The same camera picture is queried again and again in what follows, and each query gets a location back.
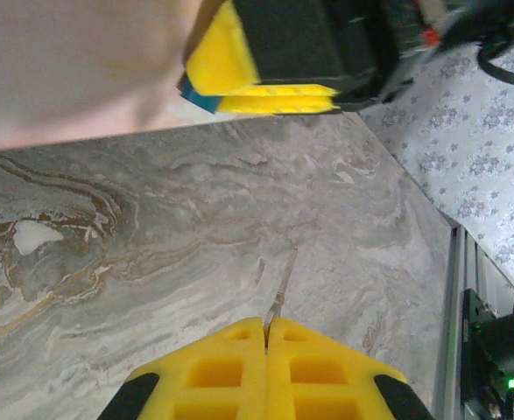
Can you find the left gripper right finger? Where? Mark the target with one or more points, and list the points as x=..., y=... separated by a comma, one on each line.
x=326, y=376

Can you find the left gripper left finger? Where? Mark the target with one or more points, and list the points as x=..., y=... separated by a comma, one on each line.
x=213, y=376

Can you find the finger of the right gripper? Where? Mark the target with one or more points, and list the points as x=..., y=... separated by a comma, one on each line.
x=221, y=57
x=278, y=100

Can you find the pink floral pouch bag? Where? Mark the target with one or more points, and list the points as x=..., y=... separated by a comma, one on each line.
x=72, y=65

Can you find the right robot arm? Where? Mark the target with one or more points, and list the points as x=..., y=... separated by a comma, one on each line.
x=510, y=341

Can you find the aluminium mounting rail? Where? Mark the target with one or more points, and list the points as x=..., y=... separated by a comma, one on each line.
x=455, y=306

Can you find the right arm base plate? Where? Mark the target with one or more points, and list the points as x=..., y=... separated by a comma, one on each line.
x=475, y=315

